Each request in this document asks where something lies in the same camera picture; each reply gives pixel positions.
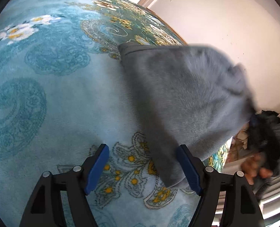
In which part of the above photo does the grey sweater garment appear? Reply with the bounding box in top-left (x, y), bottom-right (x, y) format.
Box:
top-left (118, 43), bottom-right (254, 187)

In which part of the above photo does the person's right hand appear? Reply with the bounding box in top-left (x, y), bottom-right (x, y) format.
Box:
top-left (240, 154), bottom-right (273, 186)

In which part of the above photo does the teal floral bed blanket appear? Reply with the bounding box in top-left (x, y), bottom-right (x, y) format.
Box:
top-left (0, 0), bottom-right (233, 227)

